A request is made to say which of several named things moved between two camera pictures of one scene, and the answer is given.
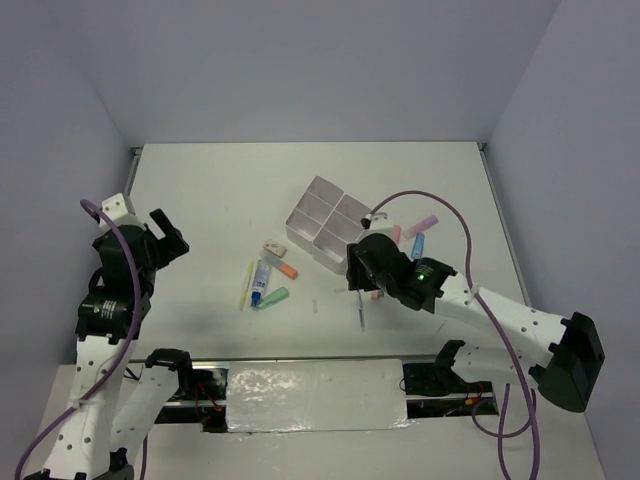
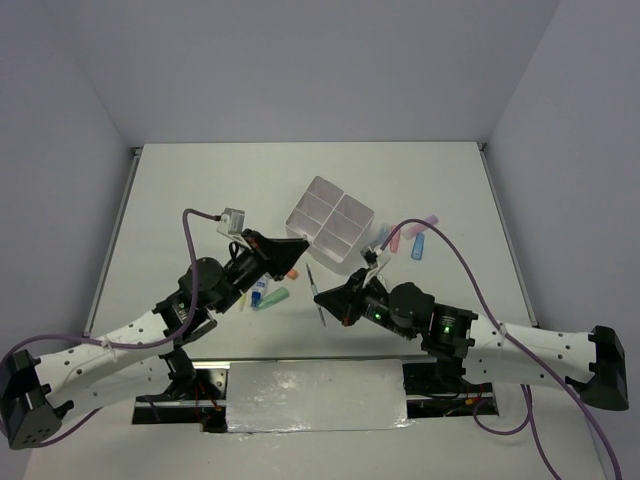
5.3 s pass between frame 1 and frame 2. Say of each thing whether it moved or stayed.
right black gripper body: moved
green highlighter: stayed
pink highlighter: stayed
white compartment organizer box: stayed
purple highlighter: stayed
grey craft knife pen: moved
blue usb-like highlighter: stayed
